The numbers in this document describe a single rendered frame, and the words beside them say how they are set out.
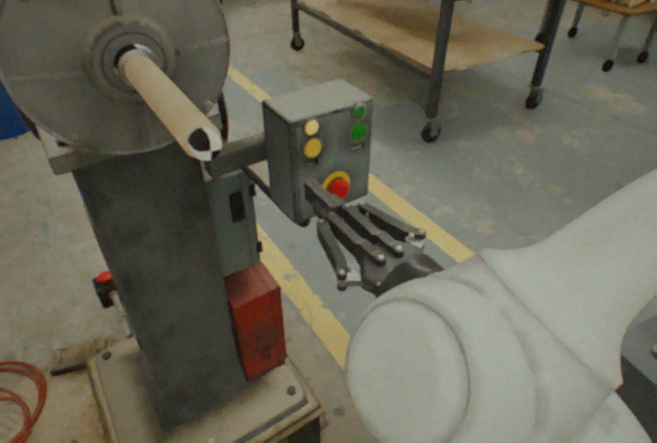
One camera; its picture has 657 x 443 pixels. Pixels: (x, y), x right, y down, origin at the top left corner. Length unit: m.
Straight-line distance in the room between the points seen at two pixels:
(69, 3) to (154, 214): 0.43
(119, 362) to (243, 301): 0.50
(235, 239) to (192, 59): 0.52
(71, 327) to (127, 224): 1.21
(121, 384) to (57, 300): 0.81
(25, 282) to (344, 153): 1.78
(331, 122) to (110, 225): 0.42
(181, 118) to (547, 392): 0.32
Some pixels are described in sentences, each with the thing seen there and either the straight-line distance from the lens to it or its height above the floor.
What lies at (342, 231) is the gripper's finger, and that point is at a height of 1.08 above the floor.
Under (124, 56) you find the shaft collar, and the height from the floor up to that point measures 1.27.
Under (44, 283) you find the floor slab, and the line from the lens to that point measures 2.29.
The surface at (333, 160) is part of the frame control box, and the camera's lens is 0.78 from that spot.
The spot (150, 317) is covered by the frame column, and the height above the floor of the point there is 0.68.
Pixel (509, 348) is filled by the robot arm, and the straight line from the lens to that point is 0.25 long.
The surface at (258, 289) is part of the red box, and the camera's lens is 1.12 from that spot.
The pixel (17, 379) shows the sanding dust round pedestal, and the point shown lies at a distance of 2.00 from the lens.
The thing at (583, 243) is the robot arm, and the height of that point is 1.27.
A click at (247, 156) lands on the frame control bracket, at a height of 1.02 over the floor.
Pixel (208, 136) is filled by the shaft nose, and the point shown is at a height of 1.26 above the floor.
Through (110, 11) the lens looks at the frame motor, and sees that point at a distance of 0.58.
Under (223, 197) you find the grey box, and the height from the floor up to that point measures 0.88.
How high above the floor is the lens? 1.45
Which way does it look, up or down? 37 degrees down
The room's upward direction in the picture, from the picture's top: straight up
